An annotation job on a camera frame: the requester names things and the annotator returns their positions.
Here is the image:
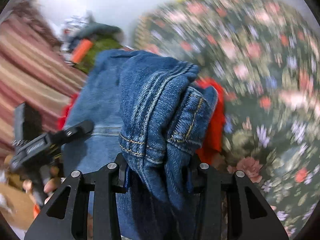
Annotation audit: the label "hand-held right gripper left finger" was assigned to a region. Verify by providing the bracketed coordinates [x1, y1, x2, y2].
[24, 152, 128, 240]

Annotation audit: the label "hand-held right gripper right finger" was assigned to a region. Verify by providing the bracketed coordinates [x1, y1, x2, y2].
[187, 155, 289, 240]

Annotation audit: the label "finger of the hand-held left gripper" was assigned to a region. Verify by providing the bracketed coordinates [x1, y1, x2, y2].
[59, 120, 95, 145]

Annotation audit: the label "blue denim jeans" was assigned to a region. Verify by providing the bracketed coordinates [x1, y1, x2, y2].
[61, 49, 219, 240]

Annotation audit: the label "person's left hand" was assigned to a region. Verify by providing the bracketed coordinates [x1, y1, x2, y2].
[21, 165, 66, 205]

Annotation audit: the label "red cloth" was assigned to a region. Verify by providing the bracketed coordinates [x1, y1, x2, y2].
[58, 77, 226, 157]

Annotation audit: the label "orange box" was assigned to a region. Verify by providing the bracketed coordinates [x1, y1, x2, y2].
[70, 39, 94, 63]

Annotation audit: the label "striped red curtain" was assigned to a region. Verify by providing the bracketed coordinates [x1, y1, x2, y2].
[0, 0, 88, 153]

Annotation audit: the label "green patterned cloth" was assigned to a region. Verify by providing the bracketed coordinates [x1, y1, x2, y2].
[75, 38, 123, 74]

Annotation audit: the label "teal pillow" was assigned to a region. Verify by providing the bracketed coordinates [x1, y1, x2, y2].
[71, 22, 123, 42]

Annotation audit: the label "floral printed blanket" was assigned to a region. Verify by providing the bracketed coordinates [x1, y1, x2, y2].
[134, 0, 320, 238]

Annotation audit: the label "pile of crumpled printed cloth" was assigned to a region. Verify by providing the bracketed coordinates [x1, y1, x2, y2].
[61, 10, 97, 34]

